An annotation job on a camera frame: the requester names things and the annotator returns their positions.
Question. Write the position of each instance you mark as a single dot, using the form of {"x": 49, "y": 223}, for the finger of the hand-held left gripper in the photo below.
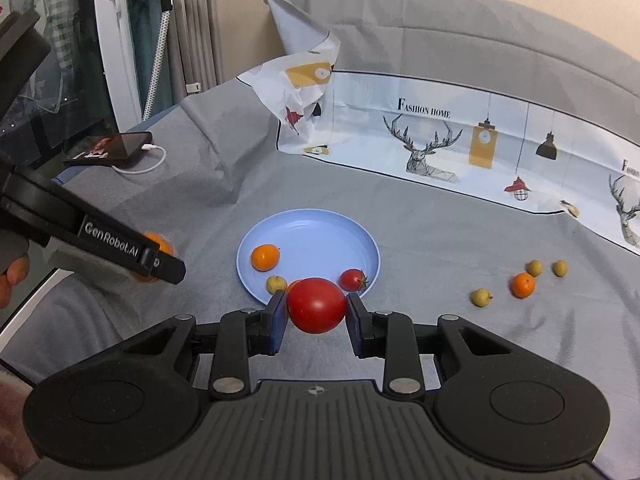
{"x": 167, "y": 267}

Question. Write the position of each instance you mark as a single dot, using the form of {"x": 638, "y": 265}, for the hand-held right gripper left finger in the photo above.
{"x": 277, "y": 322}

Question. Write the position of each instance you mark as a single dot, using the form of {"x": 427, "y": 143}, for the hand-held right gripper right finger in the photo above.
{"x": 355, "y": 331}

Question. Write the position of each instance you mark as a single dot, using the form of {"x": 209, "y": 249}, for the small orange tangerine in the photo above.
{"x": 523, "y": 284}
{"x": 265, "y": 256}
{"x": 292, "y": 286}
{"x": 161, "y": 245}

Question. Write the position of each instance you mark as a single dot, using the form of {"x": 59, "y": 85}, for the green jujube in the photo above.
{"x": 482, "y": 297}
{"x": 535, "y": 267}
{"x": 275, "y": 284}
{"x": 559, "y": 268}

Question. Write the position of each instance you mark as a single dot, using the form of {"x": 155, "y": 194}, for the red tomato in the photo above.
{"x": 353, "y": 280}
{"x": 316, "y": 305}

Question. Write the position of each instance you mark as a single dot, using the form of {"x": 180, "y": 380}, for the light blue plate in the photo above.
{"x": 310, "y": 240}

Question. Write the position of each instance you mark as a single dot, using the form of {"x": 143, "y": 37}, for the person's left hand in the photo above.
{"x": 12, "y": 282}

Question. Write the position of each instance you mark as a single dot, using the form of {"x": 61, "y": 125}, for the black smartphone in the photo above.
{"x": 115, "y": 147}

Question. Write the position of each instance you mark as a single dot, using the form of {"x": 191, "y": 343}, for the white curtain tag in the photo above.
{"x": 193, "y": 87}

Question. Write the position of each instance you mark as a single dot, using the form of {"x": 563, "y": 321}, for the green plaid shirt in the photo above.
{"x": 60, "y": 5}

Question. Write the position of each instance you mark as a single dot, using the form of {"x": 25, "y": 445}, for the teal curtain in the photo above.
{"x": 137, "y": 20}

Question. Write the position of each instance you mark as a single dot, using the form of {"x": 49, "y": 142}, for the white deer print cloth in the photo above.
{"x": 370, "y": 125}

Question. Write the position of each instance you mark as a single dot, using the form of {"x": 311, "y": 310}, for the pinkish fuzzy cloth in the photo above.
{"x": 12, "y": 425}

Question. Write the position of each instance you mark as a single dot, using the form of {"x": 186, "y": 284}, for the grey curtain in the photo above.
{"x": 200, "y": 20}

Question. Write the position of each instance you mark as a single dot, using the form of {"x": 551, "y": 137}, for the grey quilt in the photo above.
{"x": 475, "y": 35}

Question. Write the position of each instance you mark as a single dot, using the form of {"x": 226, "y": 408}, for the white door frame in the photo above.
{"x": 115, "y": 35}

